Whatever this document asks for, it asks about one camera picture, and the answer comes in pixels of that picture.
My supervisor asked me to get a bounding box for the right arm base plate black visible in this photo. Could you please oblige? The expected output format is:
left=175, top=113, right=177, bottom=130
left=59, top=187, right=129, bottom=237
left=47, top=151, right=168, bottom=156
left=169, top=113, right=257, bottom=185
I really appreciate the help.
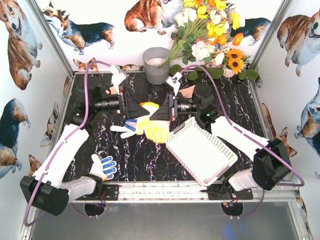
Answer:
left=205, top=184, right=254, bottom=200

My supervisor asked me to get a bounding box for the grey metal bucket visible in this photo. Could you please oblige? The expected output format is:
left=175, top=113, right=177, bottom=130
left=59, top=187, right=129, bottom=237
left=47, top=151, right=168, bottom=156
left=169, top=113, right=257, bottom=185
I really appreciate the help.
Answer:
left=142, top=47, right=170, bottom=85

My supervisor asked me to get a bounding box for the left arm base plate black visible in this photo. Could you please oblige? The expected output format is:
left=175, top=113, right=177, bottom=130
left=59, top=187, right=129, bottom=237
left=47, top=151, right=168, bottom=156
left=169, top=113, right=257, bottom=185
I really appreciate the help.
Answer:
left=76, top=184, right=120, bottom=201

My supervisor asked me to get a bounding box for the cream glove back left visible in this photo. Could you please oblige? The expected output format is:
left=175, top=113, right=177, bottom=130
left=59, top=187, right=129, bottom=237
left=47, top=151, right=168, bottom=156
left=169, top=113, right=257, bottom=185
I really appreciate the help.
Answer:
left=105, top=86, right=119, bottom=95

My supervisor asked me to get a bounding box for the yellow dotted white glove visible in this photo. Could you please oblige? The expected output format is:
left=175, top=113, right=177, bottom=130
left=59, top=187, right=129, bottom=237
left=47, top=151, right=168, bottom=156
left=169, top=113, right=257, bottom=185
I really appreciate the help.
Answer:
left=135, top=102, right=170, bottom=144

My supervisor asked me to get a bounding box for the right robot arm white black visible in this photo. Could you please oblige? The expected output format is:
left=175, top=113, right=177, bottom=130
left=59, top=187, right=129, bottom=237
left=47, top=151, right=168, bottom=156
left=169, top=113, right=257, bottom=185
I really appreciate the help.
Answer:
left=150, top=84, right=290, bottom=192

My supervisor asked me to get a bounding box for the blue dotted glove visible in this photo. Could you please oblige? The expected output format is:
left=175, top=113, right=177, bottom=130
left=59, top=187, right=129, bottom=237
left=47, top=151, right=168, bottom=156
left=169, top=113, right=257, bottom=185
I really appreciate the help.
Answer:
left=110, top=118, right=137, bottom=139
left=89, top=154, right=118, bottom=181

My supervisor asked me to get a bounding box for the blue dotted glove centre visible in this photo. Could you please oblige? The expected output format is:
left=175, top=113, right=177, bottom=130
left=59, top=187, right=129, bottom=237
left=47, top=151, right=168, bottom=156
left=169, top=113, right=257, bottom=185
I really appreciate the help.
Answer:
left=110, top=118, right=137, bottom=139

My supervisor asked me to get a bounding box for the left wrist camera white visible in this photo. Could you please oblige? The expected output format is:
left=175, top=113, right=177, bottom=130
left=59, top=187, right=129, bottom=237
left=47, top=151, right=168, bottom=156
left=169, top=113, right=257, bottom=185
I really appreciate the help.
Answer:
left=108, top=64, right=127, bottom=87

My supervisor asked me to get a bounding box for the artificial flower bouquet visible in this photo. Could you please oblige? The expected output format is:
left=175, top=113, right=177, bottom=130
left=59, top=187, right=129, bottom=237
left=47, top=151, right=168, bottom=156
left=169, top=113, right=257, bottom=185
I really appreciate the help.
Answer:
left=162, top=0, right=246, bottom=67

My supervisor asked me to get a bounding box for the white perforated storage basket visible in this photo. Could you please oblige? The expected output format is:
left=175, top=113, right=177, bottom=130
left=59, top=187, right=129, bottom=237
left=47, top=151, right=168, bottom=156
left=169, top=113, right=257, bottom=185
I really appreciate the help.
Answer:
left=165, top=117, right=238, bottom=187

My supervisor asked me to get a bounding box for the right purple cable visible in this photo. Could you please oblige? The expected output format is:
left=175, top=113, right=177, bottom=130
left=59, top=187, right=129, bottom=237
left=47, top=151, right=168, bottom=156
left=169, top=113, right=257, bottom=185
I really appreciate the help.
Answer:
left=178, top=65, right=305, bottom=187

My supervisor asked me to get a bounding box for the purple cable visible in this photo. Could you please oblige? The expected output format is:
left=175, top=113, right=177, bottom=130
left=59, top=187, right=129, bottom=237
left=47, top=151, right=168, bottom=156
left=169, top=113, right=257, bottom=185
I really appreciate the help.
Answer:
left=178, top=65, right=305, bottom=187
left=23, top=60, right=113, bottom=228

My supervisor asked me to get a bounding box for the blue dotted glove front left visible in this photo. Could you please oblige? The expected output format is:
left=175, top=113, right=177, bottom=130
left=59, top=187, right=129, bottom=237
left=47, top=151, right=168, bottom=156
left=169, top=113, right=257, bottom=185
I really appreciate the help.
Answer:
left=89, top=154, right=118, bottom=181

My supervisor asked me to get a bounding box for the cream glove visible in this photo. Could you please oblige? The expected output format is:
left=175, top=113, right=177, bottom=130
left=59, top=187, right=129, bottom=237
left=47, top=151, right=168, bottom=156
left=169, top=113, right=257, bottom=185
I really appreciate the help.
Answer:
left=105, top=86, right=119, bottom=95
left=178, top=85, right=195, bottom=99

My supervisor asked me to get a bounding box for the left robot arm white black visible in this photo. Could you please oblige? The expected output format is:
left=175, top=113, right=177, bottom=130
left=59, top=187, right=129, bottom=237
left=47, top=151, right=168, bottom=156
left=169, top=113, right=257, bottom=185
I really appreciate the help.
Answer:
left=20, top=82, right=150, bottom=220

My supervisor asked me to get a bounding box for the sunflower pot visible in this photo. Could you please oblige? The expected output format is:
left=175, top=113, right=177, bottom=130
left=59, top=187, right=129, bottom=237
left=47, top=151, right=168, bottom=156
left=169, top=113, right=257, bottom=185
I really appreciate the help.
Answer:
left=222, top=48, right=251, bottom=78

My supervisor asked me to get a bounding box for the cream glove back right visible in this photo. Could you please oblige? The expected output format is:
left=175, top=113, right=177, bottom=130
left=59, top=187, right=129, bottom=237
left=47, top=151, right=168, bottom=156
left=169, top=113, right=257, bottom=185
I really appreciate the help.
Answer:
left=178, top=85, right=195, bottom=99

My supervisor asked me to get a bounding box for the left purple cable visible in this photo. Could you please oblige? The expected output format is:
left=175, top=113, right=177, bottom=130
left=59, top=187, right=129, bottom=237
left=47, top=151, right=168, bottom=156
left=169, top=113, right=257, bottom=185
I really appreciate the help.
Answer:
left=23, top=60, right=113, bottom=228

